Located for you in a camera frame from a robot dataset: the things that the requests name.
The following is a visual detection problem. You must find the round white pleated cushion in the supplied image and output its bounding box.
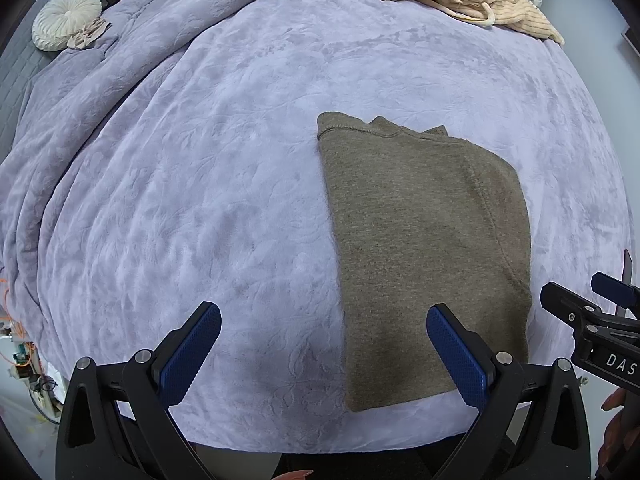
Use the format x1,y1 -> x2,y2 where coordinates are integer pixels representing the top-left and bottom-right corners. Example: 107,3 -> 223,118
31,0 -> 103,52

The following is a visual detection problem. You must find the orange cable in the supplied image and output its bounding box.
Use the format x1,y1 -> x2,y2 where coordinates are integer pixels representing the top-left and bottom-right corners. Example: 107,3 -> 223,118
0,277 -> 36,366

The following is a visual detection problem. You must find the grey quilted headboard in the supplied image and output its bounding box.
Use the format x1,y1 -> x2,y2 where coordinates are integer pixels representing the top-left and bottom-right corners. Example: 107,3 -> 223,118
0,0 -> 118,161

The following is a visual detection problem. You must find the cream striped fleece garment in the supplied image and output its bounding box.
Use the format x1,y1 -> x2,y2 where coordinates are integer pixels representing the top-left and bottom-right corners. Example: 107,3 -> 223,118
375,0 -> 566,46

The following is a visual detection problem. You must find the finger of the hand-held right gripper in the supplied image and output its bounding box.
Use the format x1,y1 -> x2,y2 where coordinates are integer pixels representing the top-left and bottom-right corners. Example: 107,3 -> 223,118
541,281 -> 611,346
591,272 -> 640,318

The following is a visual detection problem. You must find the small electronics clutter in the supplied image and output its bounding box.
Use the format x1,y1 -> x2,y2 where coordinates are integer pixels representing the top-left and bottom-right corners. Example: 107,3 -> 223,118
7,340 -> 61,411

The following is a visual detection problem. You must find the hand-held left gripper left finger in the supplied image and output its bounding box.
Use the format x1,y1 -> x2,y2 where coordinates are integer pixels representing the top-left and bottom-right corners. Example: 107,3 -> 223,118
55,301 -> 223,480

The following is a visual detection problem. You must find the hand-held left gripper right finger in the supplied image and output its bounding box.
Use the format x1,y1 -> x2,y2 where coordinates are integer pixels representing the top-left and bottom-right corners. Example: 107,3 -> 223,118
425,302 -> 593,480

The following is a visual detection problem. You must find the lavender plush blanket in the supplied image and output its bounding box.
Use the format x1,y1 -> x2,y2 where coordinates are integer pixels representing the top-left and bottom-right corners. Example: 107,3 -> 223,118
0,0 -> 631,453

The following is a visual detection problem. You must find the person's right hand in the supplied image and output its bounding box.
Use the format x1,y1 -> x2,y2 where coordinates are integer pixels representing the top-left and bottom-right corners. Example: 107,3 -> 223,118
595,387 -> 636,478

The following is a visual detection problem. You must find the olive brown knit sweater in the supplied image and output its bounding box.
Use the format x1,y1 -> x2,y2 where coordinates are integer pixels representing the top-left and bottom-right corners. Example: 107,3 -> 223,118
316,111 -> 533,413

